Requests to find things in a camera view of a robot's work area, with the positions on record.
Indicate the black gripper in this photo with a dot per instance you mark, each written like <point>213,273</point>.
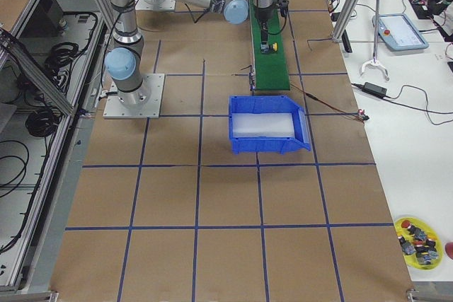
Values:
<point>262,15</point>

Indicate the yellow mushroom push button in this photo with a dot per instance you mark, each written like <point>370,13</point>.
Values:
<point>269,48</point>

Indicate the yellow plate of buttons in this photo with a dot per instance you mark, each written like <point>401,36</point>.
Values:
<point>419,243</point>

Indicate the green conveyor belt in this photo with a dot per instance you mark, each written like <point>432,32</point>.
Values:
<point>269,72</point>

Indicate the right blue plastic bin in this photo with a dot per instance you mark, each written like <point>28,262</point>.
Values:
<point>257,104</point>

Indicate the white foam pad right bin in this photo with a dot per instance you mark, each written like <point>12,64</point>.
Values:
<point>262,125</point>

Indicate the black power adapter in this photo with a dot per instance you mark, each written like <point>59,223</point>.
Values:
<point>375,90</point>

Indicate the reacher grabber tool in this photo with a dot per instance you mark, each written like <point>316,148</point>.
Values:
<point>374,62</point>

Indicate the teach pendant tablet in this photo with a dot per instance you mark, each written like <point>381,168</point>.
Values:
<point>399,33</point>

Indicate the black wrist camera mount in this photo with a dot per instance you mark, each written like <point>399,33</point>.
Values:
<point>283,7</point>

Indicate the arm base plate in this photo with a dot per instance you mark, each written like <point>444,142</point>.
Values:
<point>142,103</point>

